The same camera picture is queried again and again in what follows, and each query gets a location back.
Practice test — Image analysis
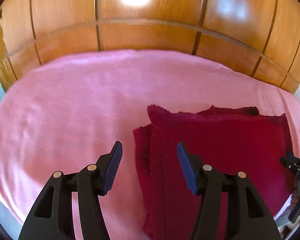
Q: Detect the dark red garment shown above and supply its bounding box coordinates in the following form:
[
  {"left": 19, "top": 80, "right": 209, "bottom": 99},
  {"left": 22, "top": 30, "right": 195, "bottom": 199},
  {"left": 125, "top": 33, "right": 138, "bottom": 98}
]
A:
[{"left": 134, "top": 105, "right": 294, "bottom": 239}]

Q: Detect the person's right hand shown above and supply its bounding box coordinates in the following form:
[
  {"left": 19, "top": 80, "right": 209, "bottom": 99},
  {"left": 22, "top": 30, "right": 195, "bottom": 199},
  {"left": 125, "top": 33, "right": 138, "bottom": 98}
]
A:
[{"left": 290, "top": 181, "right": 300, "bottom": 207}]

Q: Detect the pink bedspread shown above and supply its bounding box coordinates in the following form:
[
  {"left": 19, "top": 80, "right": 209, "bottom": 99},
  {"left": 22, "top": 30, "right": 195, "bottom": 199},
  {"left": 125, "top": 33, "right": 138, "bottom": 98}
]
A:
[{"left": 0, "top": 50, "right": 300, "bottom": 239}]

